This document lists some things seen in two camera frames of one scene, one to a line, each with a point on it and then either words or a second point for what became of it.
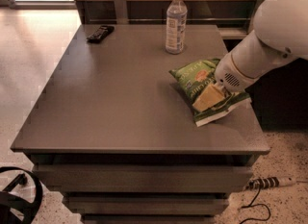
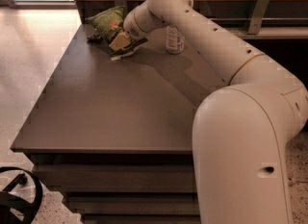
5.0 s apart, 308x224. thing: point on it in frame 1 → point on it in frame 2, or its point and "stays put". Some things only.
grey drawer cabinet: [116, 136] stays put
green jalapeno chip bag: [194, 78] → [108, 25]
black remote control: [102, 33] stays put
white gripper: [228, 74] → [131, 27]
